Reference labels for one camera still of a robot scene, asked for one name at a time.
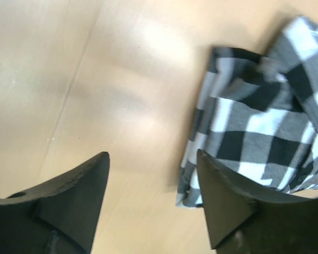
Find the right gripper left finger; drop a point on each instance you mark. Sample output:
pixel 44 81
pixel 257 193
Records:
pixel 59 215

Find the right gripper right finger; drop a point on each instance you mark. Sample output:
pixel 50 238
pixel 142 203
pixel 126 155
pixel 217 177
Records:
pixel 243 216

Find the black white checkered shirt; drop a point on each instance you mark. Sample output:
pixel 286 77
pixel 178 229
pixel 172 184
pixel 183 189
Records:
pixel 258 114

